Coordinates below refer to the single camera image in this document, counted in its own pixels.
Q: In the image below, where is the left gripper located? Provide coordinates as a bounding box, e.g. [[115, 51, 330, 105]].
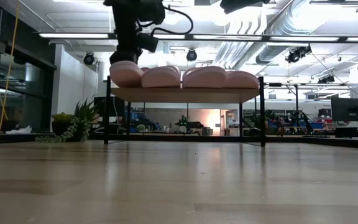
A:
[[109, 24, 143, 65]]

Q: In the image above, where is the pink rubber slide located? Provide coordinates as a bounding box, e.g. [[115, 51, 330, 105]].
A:
[[109, 60, 144, 88], [140, 65, 182, 89], [181, 65, 228, 89], [224, 70, 260, 90]]

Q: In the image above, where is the black computer monitor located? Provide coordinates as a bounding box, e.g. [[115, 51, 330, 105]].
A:
[[331, 97, 358, 123], [93, 96, 126, 118]]

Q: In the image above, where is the overhead light bar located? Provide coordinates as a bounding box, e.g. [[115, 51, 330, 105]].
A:
[[32, 30, 358, 44]]

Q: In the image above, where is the round white ceiling lamp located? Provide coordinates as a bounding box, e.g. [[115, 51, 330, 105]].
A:
[[162, 9, 180, 26]]

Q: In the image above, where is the potted succulent plant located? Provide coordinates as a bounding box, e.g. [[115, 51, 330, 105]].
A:
[[35, 98, 101, 144]]

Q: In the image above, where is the black ceiling spotlight cluster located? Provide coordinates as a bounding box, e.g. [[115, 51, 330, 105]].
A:
[[284, 45, 313, 64]]

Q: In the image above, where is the small black ceiling spotlight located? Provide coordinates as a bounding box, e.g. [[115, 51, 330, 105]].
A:
[[317, 74, 336, 85]]

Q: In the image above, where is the white crumpled cloth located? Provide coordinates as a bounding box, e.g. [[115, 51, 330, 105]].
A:
[[4, 124, 34, 135]]

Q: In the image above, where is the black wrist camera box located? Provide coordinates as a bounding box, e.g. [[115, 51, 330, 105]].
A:
[[137, 32, 160, 53]]

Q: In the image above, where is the silver ventilation duct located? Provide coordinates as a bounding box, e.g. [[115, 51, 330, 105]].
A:
[[211, 0, 332, 71]]

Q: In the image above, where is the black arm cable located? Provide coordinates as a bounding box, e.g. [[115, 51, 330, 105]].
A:
[[150, 5, 195, 35]]

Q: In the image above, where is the wooden shelf with black frame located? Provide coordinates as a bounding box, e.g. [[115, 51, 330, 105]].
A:
[[103, 75, 267, 147]]

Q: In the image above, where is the yellow cable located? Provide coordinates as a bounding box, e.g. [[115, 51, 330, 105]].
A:
[[0, 0, 21, 134]]

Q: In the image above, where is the black aluminium table frame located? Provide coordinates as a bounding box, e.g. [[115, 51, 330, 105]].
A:
[[0, 132, 358, 151]]

